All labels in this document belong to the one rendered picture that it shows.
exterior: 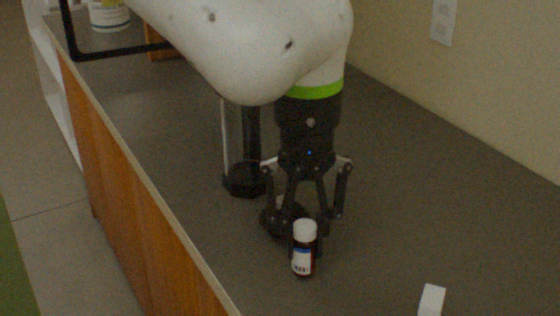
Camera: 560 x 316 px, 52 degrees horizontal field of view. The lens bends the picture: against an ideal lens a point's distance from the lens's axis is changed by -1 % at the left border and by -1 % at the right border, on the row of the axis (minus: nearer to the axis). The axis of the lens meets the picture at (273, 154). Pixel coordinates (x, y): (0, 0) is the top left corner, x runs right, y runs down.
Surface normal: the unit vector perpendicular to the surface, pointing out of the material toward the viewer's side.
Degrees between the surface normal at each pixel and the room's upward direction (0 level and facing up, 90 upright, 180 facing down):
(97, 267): 0
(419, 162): 0
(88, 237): 0
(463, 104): 90
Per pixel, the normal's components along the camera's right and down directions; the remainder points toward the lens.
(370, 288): -0.01, -0.84
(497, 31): -0.87, 0.27
